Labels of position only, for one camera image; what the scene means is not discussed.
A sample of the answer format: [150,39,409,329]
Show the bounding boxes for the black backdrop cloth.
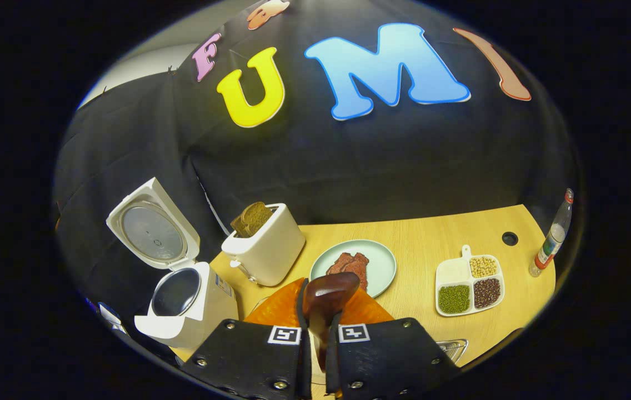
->
[53,0,580,312]

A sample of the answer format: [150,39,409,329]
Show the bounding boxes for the green mung beans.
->
[439,284,470,313]

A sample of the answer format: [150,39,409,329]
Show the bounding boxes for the white divided dish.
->
[435,244,506,318]

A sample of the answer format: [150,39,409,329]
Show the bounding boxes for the clear bottle with red cap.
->
[529,188,575,277]

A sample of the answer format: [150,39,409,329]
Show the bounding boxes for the brown bread slices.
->
[231,202,274,238]

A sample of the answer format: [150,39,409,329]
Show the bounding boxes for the light green round plate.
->
[310,239,397,299]

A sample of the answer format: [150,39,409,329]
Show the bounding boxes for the dark red beans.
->
[473,278,501,309]

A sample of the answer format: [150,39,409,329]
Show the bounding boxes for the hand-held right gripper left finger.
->
[181,277,313,400]

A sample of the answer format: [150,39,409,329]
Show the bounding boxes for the yellow soybeans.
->
[469,256,498,278]

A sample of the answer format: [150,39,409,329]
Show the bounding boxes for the white rice cooker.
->
[106,177,239,349]

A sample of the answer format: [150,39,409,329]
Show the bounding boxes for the white power cable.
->
[193,167,231,237]

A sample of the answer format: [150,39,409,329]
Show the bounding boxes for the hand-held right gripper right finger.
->
[324,286,462,400]

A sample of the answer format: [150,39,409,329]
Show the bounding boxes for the brown wooden spoon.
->
[303,272,360,373]

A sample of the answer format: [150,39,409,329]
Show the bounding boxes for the white toaster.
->
[221,203,306,287]

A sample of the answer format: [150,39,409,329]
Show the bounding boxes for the brown meat slices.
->
[327,252,370,291]

